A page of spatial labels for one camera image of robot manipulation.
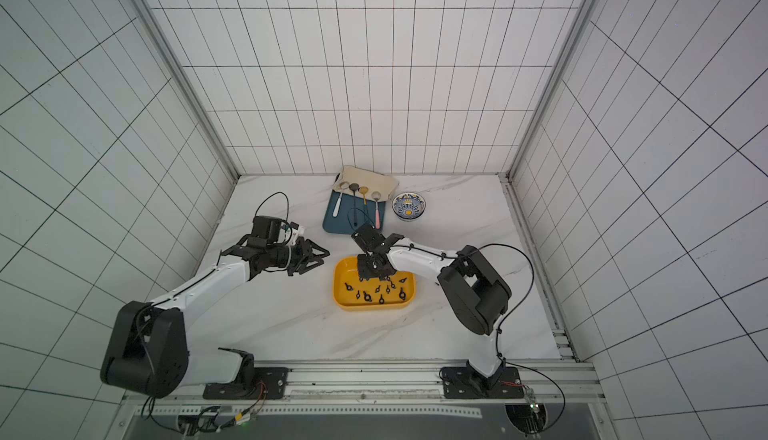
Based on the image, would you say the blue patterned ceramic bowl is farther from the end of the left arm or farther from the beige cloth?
the end of the left arm

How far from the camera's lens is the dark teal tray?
3.52 ft

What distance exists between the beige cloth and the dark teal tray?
0.05 meters

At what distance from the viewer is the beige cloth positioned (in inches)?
46.0

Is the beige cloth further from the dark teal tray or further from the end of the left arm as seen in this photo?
the end of the left arm

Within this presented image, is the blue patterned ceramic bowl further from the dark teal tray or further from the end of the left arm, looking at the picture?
the end of the left arm
